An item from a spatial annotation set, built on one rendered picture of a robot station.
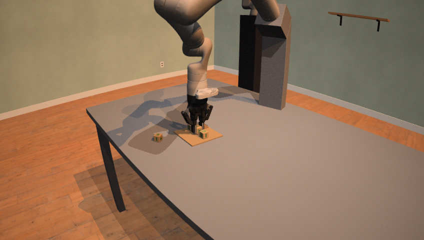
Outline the orange flat mat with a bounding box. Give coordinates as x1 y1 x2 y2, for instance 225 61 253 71
174 124 223 147

